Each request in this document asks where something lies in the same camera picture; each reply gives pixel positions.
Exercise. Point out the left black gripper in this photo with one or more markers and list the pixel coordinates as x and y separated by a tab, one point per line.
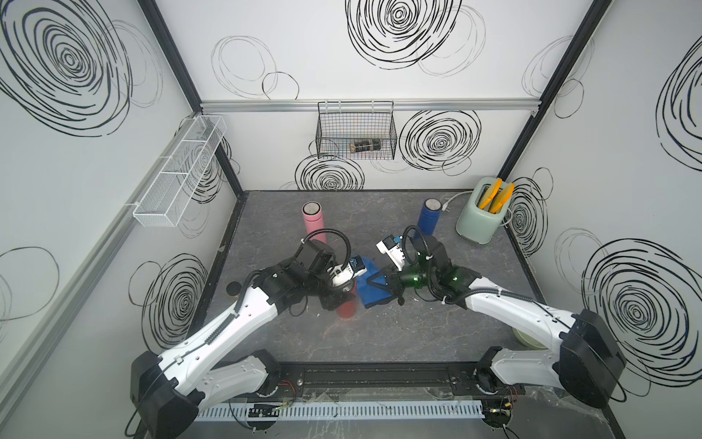
335	296

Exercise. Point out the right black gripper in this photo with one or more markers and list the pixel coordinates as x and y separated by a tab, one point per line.
395	280

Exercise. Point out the red thermos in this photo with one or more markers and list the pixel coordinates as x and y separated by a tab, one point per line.
348	309

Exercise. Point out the blue cloth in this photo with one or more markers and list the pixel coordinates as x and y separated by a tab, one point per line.
371	286

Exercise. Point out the pink thermos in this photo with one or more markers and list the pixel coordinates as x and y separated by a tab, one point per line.
313	216

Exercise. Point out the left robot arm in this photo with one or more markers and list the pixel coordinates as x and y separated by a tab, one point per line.
171	388

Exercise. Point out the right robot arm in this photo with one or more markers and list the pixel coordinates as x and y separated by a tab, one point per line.
577	354

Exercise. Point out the blue thermos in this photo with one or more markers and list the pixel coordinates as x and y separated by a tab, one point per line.
429	216

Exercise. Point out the small brown jar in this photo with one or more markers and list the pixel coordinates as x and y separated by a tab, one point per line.
233	289

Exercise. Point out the mint green toaster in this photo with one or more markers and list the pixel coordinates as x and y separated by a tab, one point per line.
486	209

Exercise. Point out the light green plate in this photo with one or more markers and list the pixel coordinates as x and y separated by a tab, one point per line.
528	341

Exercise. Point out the white mesh shelf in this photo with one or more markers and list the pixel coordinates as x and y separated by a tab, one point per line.
169	194

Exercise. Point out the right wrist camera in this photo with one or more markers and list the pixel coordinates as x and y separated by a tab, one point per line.
391	246

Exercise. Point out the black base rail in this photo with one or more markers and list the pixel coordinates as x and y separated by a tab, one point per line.
384	376

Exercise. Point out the white slotted cable duct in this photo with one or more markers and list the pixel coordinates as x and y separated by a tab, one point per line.
342	411

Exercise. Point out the object in wire basket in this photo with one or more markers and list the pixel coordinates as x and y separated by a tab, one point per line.
365	145

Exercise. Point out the black wire basket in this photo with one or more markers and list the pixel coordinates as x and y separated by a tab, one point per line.
341	122

